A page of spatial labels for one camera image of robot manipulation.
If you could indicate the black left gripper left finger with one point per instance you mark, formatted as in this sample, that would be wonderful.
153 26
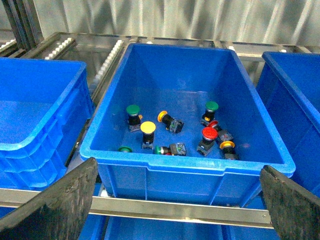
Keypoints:
36 219

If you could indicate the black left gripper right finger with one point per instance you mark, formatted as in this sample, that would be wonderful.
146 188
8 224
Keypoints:
294 211

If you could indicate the red button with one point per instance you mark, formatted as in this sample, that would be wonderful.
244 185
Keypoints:
223 134
209 136

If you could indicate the yellow button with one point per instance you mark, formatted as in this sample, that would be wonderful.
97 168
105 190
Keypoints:
228 150
148 134
173 125

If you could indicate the blue bin with buttons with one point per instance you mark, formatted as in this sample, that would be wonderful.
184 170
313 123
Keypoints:
180 80

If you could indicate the green button front left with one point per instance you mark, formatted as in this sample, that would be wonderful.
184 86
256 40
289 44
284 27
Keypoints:
125 149

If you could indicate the red button lying behind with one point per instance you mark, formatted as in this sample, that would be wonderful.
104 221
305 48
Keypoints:
223 134

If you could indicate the blue bin far left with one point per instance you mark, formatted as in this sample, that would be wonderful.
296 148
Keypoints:
44 105

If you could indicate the green button upright left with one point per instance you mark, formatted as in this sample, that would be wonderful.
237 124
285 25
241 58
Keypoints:
134 117

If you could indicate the green button upright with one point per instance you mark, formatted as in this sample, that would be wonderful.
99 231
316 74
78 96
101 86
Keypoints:
209 115
134 117

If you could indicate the yellow button upright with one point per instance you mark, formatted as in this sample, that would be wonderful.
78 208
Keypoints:
148 134

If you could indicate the blue target bin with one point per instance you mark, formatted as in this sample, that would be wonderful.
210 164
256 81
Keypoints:
289 87

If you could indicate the green button lying centre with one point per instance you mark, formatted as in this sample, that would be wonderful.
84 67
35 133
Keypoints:
174 149

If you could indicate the green button upright right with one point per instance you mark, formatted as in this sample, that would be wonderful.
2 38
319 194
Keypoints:
209 115

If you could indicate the metal shelf front rail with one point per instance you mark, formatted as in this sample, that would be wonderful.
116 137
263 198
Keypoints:
168 211

